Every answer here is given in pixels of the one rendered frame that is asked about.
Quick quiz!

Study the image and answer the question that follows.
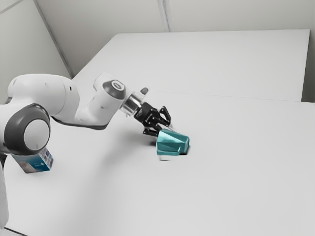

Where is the teal faceted mug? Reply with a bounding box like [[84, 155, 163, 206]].
[[156, 129, 190, 156]]

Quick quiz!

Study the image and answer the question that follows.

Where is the blue and white carton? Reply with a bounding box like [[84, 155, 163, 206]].
[[14, 147, 54, 174]]

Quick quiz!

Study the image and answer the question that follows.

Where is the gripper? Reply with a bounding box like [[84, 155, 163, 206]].
[[134, 102, 174, 137]]

